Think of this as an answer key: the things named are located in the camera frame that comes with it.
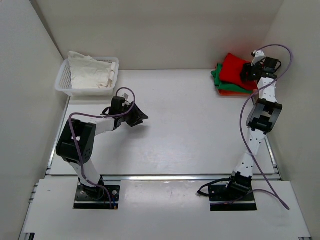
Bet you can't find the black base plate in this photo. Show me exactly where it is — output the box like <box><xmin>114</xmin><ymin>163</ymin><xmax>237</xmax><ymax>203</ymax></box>
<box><xmin>196</xmin><ymin>178</ymin><xmax>258</xmax><ymax>212</ymax></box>
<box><xmin>73</xmin><ymin>183</ymin><xmax>121</xmax><ymax>210</ymax></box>

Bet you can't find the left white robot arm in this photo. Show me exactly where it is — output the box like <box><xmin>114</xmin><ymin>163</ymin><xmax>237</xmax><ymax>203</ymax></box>
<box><xmin>55</xmin><ymin>96</ymin><xmax>149</xmax><ymax>201</ymax></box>

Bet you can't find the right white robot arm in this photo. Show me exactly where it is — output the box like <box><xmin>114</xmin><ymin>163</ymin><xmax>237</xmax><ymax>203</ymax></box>
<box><xmin>224</xmin><ymin>57</ymin><xmax>283</xmax><ymax>200</ymax></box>

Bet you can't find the crumpled white t-shirt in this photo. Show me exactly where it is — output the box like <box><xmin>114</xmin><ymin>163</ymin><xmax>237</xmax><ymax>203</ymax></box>
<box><xmin>68</xmin><ymin>51</ymin><xmax>117</xmax><ymax>89</ymax></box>

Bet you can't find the purple cable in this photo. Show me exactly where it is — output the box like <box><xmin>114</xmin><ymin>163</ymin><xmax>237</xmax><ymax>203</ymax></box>
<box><xmin>209</xmin><ymin>44</ymin><xmax>294</xmax><ymax>211</ymax></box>
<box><xmin>68</xmin><ymin>87</ymin><xmax>137</xmax><ymax>210</ymax></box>

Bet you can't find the red t-shirt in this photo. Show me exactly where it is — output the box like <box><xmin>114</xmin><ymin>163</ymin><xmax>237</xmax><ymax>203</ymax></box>
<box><xmin>219</xmin><ymin>53</ymin><xmax>257</xmax><ymax>91</ymax></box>

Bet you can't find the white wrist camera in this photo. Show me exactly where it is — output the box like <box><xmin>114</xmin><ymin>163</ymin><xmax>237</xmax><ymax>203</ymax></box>
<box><xmin>251</xmin><ymin>50</ymin><xmax>265</xmax><ymax>66</ymax></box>
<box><xmin>121</xmin><ymin>93</ymin><xmax>129</xmax><ymax>100</ymax></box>

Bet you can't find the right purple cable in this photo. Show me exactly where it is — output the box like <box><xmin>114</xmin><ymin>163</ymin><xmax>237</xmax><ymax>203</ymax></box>
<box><xmin>209</xmin><ymin>44</ymin><xmax>294</xmax><ymax>211</ymax></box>

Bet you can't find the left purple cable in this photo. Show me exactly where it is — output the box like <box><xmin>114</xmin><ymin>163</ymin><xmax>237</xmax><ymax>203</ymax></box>
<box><xmin>68</xmin><ymin>87</ymin><xmax>137</xmax><ymax>210</ymax></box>

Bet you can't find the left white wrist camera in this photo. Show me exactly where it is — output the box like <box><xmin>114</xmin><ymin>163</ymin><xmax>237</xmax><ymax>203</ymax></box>
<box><xmin>121</xmin><ymin>93</ymin><xmax>129</xmax><ymax>100</ymax></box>

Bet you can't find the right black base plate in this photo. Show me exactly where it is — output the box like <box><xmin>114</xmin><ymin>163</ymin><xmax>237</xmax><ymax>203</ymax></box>
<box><xmin>196</xmin><ymin>178</ymin><xmax>258</xmax><ymax>212</ymax></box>

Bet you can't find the folded orange t-shirt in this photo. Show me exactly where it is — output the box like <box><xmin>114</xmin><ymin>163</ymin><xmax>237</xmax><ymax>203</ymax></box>
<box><xmin>217</xmin><ymin>88</ymin><xmax>253</xmax><ymax>97</ymax></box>

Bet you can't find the white plastic basket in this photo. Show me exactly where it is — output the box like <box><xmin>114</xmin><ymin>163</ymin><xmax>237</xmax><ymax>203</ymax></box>
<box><xmin>55</xmin><ymin>57</ymin><xmax>120</xmax><ymax>97</ymax></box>

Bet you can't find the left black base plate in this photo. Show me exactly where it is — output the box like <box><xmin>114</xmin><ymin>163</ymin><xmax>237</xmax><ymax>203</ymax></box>
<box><xmin>73</xmin><ymin>183</ymin><xmax>121</xmax><ymax>210</ymax></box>

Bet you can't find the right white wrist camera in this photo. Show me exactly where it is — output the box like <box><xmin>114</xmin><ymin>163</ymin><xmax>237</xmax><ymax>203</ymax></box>
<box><xmin>251</xmin><ymin>50</ymin><xmax>265</xmax><ymax>66</ymax></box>

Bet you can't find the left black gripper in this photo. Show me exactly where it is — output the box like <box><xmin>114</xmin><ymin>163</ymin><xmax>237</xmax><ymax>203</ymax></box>
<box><xmin>120</xmin><ymin>101</ymin><xmax>149</xmax><ymax>128</ymax></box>

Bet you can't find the folded green t-shirt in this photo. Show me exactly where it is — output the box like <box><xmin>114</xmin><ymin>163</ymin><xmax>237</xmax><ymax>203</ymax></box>
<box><xmin>211</xmin><ymin>63</ymin><xmax>244</xmax><ymax>90</ymax></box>

